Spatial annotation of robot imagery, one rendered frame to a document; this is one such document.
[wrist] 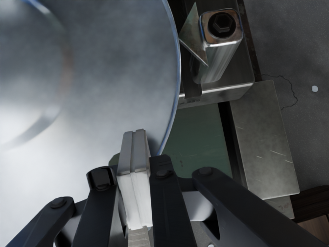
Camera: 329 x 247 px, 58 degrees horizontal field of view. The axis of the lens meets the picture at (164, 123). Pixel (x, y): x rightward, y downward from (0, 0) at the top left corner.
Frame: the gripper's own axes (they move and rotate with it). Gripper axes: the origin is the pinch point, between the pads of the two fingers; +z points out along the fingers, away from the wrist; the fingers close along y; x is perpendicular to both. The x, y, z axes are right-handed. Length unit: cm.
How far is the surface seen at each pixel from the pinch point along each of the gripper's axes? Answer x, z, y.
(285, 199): -13.9, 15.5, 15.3
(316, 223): -34, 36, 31
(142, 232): -40, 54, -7
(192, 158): -6.6, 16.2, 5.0
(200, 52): 5.6, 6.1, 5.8
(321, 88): -18, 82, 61
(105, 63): 6.0, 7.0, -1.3
